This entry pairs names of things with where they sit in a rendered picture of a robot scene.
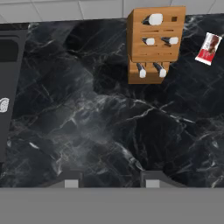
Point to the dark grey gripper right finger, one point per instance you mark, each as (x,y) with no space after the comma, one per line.
(150,176)

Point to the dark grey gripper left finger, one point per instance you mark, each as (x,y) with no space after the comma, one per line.
(73,177)

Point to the white hob knob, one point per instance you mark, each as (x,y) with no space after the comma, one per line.
(4,105)

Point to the black hob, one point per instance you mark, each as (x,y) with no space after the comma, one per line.
(10,87)

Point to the wooden knife block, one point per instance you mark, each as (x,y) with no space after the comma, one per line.
(154,46)

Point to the red and white snack packet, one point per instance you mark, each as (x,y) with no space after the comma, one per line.
(208,48)

